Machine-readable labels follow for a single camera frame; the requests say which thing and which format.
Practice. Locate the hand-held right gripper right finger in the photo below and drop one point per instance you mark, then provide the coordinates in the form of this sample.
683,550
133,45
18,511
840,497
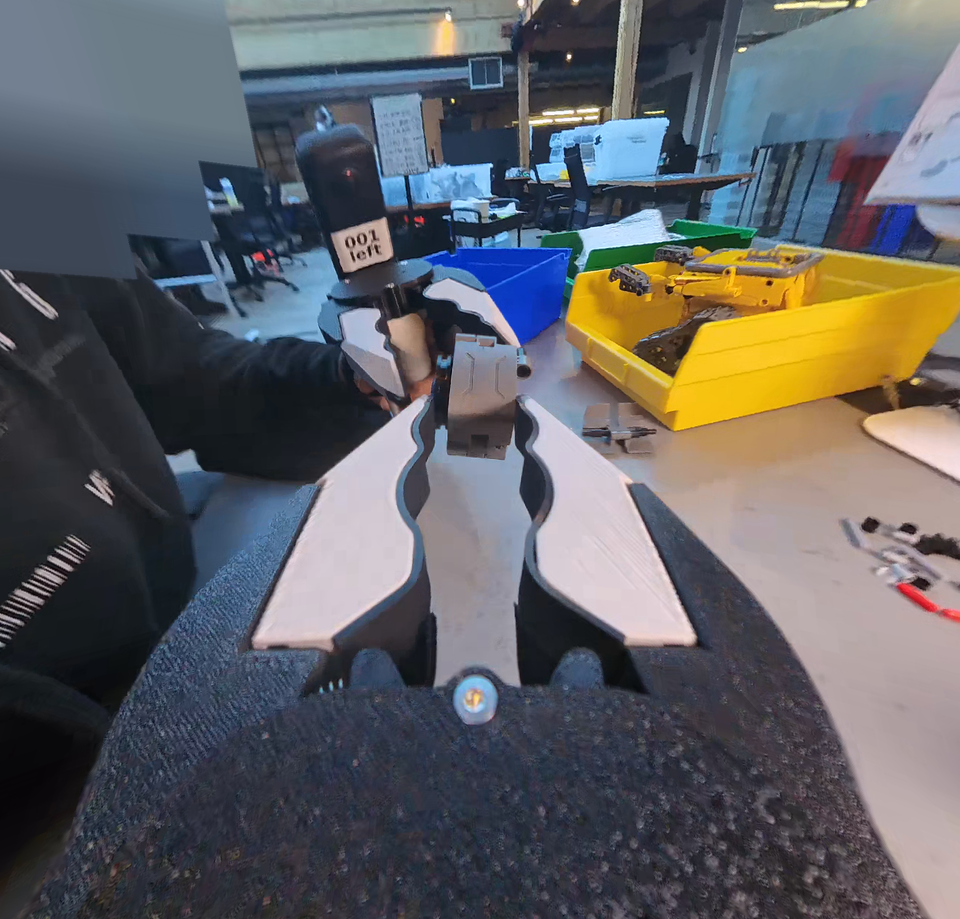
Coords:
600,559

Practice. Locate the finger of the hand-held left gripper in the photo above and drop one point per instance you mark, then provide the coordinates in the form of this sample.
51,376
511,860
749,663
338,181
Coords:
364,345
469,300

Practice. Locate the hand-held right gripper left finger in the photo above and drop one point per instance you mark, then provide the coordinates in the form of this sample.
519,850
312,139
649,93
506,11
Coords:
352,559

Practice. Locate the grey toy eye module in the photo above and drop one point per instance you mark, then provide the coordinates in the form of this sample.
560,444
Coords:
480,394

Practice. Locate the pile of small toy pieces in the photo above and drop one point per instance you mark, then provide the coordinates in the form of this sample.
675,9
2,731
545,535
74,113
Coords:
922,600

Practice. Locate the person's left forearm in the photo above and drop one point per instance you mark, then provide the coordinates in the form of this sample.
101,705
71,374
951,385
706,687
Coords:
285,409

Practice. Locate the grey desk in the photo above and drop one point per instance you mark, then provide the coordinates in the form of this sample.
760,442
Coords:
750,499

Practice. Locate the person's left hand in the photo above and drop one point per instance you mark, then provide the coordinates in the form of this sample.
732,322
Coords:
367,392

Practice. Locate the blue plastic bin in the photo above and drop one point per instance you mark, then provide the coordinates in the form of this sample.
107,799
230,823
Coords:
525,289

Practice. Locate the white notice board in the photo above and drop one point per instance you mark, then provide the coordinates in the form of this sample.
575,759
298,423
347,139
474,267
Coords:
400,135

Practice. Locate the black cart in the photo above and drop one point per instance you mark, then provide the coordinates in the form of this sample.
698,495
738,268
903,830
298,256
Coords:
487,221

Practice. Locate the black office chair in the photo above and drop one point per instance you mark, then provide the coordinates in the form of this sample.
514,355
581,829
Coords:
251,229
577,184

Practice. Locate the grey toy plate assembly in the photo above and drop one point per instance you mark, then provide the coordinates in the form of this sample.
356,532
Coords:
600,416

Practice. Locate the thin wooden pillar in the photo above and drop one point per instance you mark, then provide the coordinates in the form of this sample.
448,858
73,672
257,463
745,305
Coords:
523,109

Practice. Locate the white storage boxes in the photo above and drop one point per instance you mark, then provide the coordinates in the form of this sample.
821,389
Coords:
622,146

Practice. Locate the wooden table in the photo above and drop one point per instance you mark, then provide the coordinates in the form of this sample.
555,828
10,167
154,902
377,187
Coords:
675,180

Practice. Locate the green plastic bin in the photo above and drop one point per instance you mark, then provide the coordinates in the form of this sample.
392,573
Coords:
712,233

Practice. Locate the yellow toy robot vehicle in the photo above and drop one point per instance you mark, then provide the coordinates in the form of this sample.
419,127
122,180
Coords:
735,281

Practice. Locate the yellow plastic bin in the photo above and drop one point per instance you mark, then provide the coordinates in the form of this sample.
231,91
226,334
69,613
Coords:
787,364

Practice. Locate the person in black hoodie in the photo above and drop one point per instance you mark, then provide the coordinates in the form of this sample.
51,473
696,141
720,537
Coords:
75,446

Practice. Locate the thick wooden pillar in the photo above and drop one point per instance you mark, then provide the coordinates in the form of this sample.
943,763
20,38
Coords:
628,34

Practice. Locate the white wooden book stand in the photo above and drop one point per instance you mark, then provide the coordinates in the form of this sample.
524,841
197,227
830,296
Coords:
922,439

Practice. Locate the white instruction booklet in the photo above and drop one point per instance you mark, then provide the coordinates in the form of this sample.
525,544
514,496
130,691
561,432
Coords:
930,146

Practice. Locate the wall air conditioner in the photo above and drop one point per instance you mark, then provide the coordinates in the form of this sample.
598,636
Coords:
485,72

